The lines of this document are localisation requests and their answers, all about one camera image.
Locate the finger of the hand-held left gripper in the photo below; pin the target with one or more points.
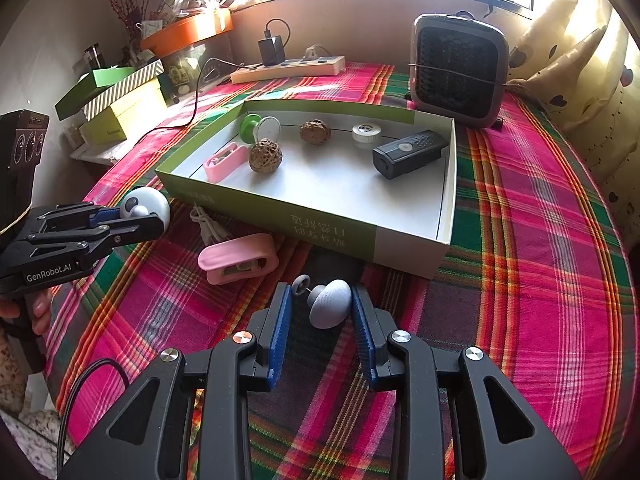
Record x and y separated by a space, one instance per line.
140 227
110 215

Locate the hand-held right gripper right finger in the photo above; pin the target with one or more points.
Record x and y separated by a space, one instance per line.
362 335

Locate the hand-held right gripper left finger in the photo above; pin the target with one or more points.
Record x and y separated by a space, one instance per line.
277 335

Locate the white and blue suction hook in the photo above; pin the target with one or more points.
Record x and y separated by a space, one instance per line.
150 202

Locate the white and green cardboard box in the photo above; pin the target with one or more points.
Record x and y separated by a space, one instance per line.
325 195

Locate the green and white suction hook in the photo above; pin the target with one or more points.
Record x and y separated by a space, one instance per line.
247 127

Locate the person's left hand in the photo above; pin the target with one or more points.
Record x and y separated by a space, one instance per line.
40 310

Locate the pink case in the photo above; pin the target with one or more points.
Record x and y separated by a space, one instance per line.
235 255
222 165

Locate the dark metal cup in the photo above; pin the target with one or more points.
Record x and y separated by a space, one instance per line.
95 57

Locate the brown walnut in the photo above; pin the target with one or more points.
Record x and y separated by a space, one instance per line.
315 132
265 157

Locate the glass tank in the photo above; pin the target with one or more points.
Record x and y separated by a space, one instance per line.
190 67

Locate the small white paper box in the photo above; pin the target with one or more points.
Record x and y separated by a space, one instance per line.
152 29

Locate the red flower branches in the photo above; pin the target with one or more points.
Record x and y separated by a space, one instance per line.
120 0

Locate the white round plastic cap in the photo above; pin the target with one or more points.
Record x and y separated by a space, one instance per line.
366 135

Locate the orange tray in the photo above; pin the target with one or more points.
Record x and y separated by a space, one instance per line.
190 30

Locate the white power strip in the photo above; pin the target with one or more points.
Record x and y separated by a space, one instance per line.
290 69

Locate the black charger adapter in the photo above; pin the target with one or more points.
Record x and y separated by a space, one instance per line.
271 51

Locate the white plug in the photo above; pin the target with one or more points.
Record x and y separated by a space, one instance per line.
316 54

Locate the grey portable heater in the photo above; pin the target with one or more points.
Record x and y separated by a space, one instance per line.
455 75

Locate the cream heart-print curtain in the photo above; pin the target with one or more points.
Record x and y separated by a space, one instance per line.
580 75

